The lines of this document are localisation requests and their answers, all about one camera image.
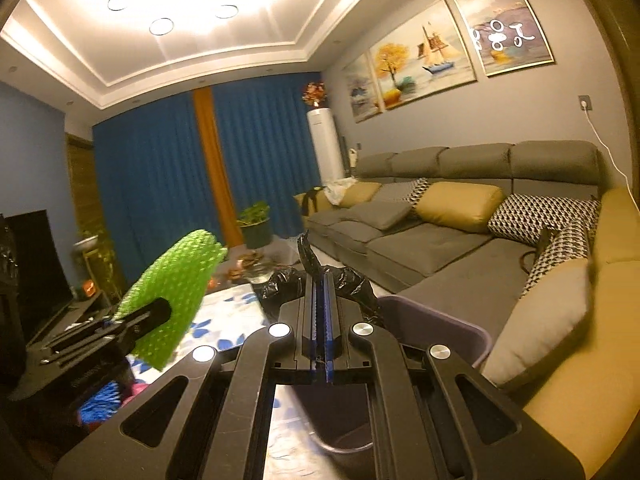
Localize green foam fruit net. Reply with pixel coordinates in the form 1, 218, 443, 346
115, 230, 227, 370

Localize blue foam fruit net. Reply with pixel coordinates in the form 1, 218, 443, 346
79, 382, 122, 425

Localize black plastic bag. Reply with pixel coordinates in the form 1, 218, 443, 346
256, 231, 385, 327

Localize pink plastic bag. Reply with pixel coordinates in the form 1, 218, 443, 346
119, 379, 149, 406

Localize grey plastic trash bin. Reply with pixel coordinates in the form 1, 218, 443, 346
294, 295, 492, 456

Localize tv cabinet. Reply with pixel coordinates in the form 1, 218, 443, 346
26, 292, 112, 349

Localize floral blue white tablecloth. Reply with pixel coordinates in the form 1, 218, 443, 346
169, 285, 375, 479

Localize black television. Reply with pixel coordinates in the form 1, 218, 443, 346
6, 210, 73, 342

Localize plant on stand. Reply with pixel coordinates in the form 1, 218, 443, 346
74, 231, 122, 304

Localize orange curtain strip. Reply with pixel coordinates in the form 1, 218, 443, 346
192, 87, 244, 247

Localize potted green plant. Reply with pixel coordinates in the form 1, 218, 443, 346
236, 200, 272, 249

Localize grey cushion near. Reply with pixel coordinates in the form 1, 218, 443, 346
483, 258, 593, 392

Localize grey sectional sofa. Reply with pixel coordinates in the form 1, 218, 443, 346
296, 140, 602, 336

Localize grey cushion on seat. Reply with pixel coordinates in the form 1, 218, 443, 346
345, 202, 411, 231

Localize white cloth on sofa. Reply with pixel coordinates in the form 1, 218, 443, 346
323, 177, 358, 206

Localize mustard cushion middle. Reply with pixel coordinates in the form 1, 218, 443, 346
416, 181, 506, 234

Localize mustard cushion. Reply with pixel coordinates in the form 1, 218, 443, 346
416, 181, 506, 234
340, 181, 382, 208

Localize patterned cushion near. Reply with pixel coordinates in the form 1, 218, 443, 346
487, 194, 601, 246

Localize patterned cushion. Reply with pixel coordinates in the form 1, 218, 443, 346
372, 178, 430, 207
487, 194, 601, 246

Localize houndstooth cushion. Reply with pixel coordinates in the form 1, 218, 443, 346
521, 218, 590, 297

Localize patterned cushion far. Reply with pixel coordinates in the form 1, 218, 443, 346
372, 178, 430, 207

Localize mustard cushion far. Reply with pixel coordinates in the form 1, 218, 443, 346
340, 181, 382, 208

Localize white standing air conditioner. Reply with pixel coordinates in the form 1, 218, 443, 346
307, 107, 345, 184

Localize flower decoration on conditioner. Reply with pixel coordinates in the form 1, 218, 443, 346
302, 81, 326, 107

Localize left landscape painting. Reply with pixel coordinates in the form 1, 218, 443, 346
343, 52, 382, 124

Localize sailboat tree painting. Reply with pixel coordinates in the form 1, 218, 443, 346
369, 0, 476, 110

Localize right purple painting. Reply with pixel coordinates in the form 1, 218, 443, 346
454, 0, 554, 77

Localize white charging cable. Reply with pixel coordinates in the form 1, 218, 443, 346
582, 105, 640, 198

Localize wall socket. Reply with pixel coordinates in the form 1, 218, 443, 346
578, 96, 592, 112

